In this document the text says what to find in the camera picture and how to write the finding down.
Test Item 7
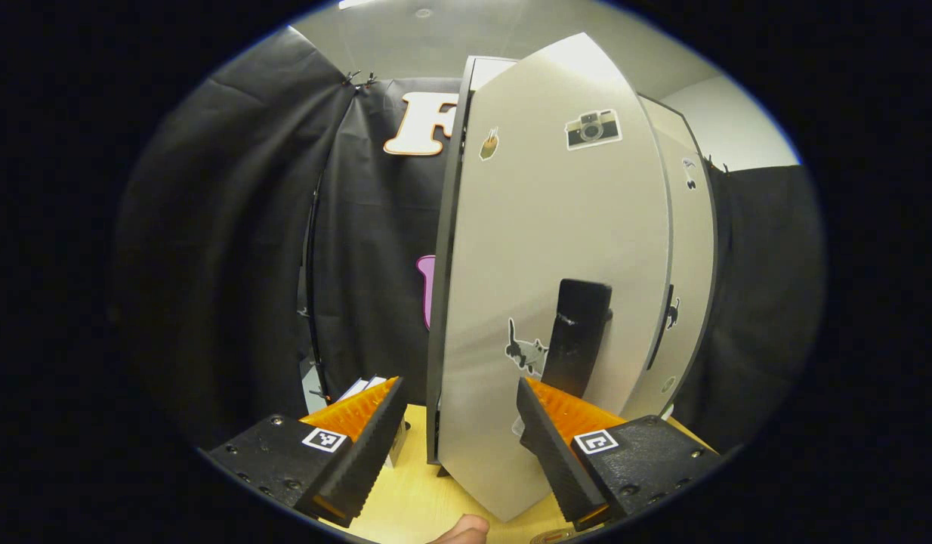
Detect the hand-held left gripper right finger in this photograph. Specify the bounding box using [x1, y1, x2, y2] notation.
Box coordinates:
[516, 378, 720, 532]

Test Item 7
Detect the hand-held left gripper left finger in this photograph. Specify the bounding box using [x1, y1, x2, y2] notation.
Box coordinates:
[205, 376, 408, 528]

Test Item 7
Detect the beige camera sticker cabinet door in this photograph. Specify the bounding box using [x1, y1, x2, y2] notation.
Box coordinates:
[436, 32, 674, 524]

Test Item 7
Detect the beige headphones sticker cabinet door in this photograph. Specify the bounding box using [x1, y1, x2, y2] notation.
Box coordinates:
[636, 94, 718, 420]

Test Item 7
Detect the black backdrop cloth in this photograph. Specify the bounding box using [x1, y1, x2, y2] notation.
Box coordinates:
[111, 26, 826, 454]

